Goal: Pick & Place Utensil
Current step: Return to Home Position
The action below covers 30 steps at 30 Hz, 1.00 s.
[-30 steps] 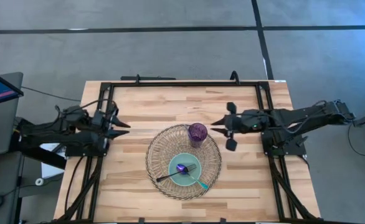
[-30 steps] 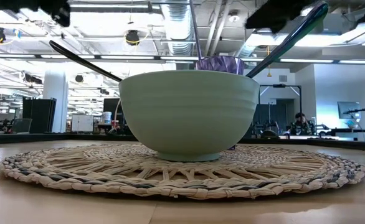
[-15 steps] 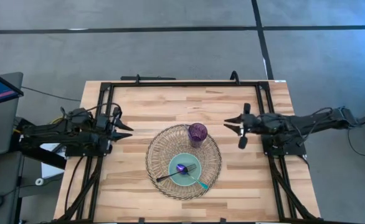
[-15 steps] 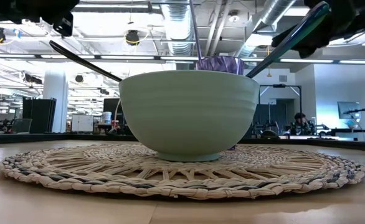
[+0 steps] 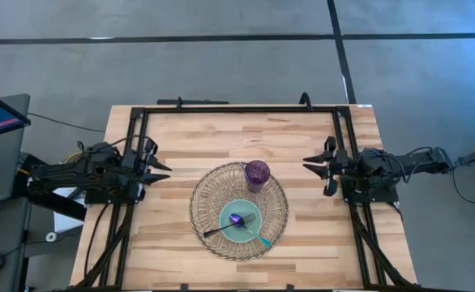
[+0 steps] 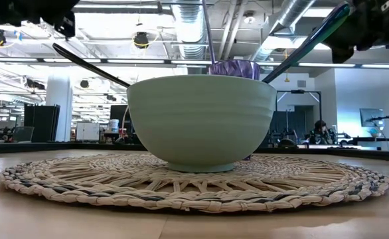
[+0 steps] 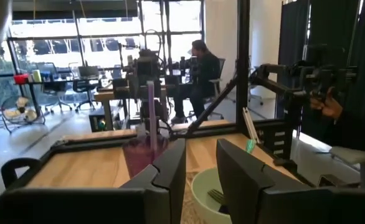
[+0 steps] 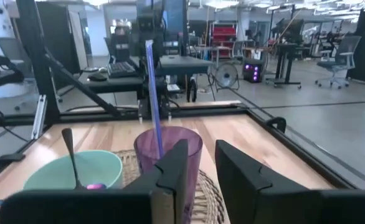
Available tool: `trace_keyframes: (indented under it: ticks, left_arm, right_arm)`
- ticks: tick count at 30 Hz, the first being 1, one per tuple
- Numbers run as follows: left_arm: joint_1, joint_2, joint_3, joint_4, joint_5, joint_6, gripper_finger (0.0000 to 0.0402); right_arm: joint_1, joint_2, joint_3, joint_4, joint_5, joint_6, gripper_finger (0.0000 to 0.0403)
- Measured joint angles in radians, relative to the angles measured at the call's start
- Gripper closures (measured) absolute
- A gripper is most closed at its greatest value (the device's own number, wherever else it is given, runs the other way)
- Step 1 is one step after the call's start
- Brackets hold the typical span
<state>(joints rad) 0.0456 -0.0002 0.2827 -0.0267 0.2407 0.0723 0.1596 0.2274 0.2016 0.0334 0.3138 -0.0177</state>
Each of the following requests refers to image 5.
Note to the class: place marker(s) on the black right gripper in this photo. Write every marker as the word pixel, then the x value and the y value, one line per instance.
pixel 345 166

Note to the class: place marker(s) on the round woven straw placemat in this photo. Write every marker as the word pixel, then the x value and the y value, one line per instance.
pixel 209 194

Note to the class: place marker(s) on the black aluminium table frame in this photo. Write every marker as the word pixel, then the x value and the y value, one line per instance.
pixel 241 109

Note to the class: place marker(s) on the small teal plate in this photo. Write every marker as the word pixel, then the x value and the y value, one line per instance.
pixel 237 237

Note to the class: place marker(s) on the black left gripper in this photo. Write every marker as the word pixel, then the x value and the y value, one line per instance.
pixel 132 170

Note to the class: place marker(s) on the dark metal fork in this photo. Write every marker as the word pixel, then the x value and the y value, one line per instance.
pixel 221 230

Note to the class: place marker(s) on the black clamp bar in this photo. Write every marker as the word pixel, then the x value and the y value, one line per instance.
pixel 197 101

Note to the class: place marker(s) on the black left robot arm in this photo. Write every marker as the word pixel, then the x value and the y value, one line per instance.
pixel 71 174

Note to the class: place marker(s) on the dark office desk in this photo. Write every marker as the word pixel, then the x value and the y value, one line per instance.
pixel 2 227

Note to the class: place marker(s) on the white tape roll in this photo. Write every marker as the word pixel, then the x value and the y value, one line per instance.
pixel 48 239

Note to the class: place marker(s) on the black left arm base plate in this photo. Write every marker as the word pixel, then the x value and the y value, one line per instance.
pixel 99 198

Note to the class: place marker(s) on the black hook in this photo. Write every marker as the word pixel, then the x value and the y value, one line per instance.
pixel 302 101

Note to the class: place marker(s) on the white paper sheet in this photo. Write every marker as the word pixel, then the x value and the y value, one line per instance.
pixel 65 223

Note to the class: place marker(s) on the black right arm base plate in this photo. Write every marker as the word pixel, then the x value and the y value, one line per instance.
pixel 383 196

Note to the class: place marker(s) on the purple plastic tumbler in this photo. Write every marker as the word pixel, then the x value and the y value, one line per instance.
pixel 257 174

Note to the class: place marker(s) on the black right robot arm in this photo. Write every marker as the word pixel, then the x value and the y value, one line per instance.
pixel 407 164

